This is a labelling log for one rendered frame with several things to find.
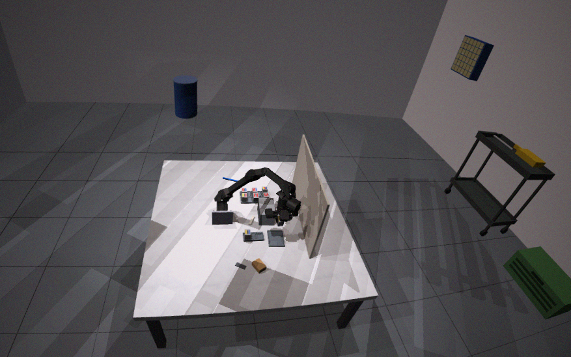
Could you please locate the brown flat board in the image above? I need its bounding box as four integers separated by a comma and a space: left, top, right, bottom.
292, 134, 330, 259

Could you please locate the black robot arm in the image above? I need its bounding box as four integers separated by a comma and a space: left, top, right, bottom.
214, 167, 301, 222

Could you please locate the brown rectangular block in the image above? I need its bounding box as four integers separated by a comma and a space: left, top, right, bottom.
252, 258, 267, 273

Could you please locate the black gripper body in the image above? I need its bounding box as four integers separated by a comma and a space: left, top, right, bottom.
265, 204, 298, 219

